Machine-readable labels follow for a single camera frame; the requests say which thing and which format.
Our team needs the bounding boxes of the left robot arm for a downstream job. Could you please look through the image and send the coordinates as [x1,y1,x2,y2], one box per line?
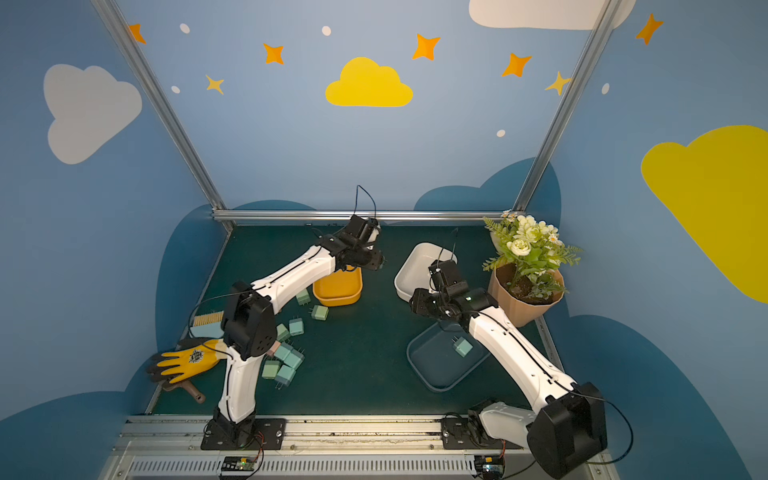
[201,214,383,450]

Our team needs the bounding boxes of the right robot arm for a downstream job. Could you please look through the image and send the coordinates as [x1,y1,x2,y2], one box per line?
[409,260,608,479]

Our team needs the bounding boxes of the white storage box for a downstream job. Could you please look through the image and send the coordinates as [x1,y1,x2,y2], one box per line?
[394,242,458,302]

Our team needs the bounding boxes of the yellow storage box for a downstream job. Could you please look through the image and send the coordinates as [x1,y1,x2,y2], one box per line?
[312,268,363,307]

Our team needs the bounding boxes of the clear blue storage box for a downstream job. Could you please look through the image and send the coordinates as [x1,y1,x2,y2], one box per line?
[406,321,490,393]

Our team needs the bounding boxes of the potted artificial plant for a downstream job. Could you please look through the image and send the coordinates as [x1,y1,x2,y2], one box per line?
[483,210,582,327]

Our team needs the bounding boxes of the green plug middle pile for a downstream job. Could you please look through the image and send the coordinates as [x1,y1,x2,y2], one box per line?
[276,324,291,342]

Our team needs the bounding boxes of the blue plug right pile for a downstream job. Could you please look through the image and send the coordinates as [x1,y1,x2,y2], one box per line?
[284,350,304,370]

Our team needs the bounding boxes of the blue plug pile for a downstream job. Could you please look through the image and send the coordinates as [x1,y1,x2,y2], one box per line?
[284,350,304,370]
[274,343,293,364]

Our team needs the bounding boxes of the blue plug centre pile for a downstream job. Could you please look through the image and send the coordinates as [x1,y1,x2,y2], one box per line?
[274,343,293,364]

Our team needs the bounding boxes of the blue plug bottom middle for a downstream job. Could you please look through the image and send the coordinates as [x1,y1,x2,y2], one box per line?
[274,365,296,390]

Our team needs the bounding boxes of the yellow work glove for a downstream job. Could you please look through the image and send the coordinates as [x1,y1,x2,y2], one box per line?
[146,338,230,385]

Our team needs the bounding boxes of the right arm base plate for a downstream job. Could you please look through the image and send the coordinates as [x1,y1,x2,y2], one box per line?
[440,415,523,450]

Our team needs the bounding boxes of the aluminium frame rail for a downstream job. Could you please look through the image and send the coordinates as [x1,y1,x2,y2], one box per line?
[212,210,502,223]

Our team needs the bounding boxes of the brush with blue handle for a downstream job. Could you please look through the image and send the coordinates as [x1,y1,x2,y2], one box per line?
[190,311,224,339]

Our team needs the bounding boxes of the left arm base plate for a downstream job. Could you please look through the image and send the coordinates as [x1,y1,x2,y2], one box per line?
[201,417,287,451]

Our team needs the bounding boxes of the wooden handle tool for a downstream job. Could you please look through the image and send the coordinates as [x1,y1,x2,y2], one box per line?
[160,379,206,404]

